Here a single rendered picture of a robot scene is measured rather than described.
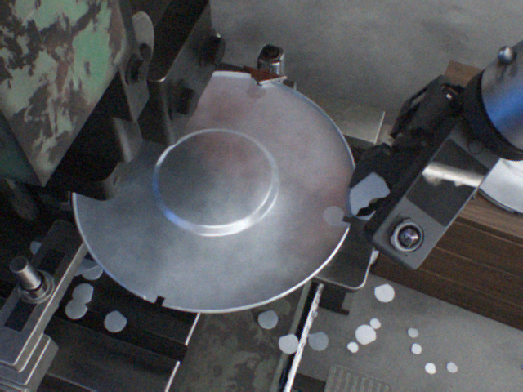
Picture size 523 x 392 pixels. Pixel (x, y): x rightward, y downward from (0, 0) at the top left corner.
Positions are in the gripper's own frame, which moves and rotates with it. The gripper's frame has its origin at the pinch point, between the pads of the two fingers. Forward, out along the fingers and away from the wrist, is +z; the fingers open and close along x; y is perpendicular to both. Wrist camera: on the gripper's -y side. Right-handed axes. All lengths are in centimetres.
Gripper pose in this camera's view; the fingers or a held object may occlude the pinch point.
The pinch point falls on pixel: (355, 213)
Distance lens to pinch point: 59.6
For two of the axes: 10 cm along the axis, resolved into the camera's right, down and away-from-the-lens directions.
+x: -8.2, -5.5, -1.6
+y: 4.3, -7.7, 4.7
